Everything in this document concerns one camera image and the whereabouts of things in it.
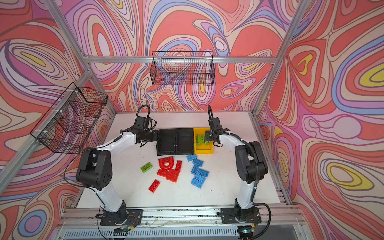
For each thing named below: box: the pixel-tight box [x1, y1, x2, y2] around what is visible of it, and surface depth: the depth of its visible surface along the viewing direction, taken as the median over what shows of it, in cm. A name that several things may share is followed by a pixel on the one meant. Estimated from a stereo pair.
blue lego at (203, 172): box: [197, 168, 210, 178], surface depth 88 cm
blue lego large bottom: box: [190, 173, 207, 189], surface depth 86 cm
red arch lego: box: [158, 156, 175, 171], surface depth 93 cm
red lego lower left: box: [148, 179, 161, 193], surface depth 84 cm
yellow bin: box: [193, 127, 214, 155], surface depth 96 cm
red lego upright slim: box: [175, 160, 182, 172], surface depth 92 cm
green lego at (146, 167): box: [140, 162, 153, 173], surface depth 90 cm
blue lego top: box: [186, 154, 198, 162], surface depth 95 cm
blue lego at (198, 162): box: [192, 158, 204, 167], surface depth 93 cm
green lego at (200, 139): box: [196, 134, 209, 145], surface depth 101 cm
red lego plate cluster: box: [157, 169, 180, 183], surface depth 88 cm
